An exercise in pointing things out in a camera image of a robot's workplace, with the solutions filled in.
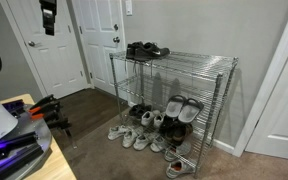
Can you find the small dark shoes on shelf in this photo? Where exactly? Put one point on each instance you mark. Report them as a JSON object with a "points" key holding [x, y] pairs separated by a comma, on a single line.
{"points": [[138, 110]]}

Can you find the black sneaker with white logo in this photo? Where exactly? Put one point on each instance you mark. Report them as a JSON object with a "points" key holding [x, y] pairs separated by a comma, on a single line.
{"points": [[150, 51]]}

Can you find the white sneaker on shelf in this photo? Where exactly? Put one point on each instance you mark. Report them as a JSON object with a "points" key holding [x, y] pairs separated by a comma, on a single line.
{"points": [[148, 117], [158, 120]]}

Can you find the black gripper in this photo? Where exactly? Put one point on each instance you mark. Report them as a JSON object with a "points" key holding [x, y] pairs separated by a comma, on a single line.
{"points": [[49, 12]]}

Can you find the grey slide sandal right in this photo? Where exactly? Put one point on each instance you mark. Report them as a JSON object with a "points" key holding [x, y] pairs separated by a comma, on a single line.
{"points": [[190, 110]]}

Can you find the grey sneaker on bottom shelf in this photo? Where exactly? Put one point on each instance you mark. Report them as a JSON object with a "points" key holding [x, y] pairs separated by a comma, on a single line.
{"points": [[173, 152]]}

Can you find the grey sneaker with orange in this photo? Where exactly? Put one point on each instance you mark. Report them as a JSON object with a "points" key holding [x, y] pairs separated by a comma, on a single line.
{"points": [[178, 167]]}

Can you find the grey slide sandal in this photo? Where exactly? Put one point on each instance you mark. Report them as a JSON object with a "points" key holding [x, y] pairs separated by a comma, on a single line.
{"points": [[190, 110], [174, 106]]}

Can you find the white door at right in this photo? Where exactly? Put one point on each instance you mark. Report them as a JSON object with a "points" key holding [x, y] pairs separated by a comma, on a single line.
{"points": [[270, 136]]}

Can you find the chrome wire shoe rack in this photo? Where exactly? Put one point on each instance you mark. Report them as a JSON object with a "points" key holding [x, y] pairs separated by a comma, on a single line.
{"points": [[206, 78]]}

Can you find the white door with deadbolt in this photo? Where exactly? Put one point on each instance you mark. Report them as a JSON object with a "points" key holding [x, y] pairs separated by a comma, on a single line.
{"points": [[101, 32]]}

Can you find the white sneaker on floor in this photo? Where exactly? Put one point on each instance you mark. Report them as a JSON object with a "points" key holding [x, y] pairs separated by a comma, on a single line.
{"points": [[158, 144], [129, 138], [141, 142], [117, 131]]}

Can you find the grey slide sandal left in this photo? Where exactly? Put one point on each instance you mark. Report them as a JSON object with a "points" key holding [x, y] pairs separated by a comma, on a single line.
{"points": [[174, 106]]}

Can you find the round grey robot base plate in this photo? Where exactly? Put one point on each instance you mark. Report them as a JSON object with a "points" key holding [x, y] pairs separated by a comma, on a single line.
{"points": [[44, 140]]}

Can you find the dark brown shoes on shelf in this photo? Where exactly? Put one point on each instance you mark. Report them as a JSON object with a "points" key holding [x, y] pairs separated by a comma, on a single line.
{"points": [[175, 131]]}

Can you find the white door with knob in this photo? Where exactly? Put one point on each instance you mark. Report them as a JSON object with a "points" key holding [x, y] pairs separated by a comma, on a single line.
{"points": [[56, 58]]}

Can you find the white light switch plate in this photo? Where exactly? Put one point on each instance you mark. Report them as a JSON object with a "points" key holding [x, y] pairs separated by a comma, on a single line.
{"points": [[129, 9]]}

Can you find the black sneaker one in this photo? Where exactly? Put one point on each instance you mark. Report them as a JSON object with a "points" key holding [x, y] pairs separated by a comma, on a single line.
{"points": [[134, 50]]}

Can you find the black aluminium rail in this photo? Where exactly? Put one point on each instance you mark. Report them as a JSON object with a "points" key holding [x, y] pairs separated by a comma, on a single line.
{"points": [[15, 153]]}

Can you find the black orange clamps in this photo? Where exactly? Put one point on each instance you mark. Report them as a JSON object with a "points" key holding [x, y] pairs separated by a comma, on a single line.
{"points": [[49, 109]]}

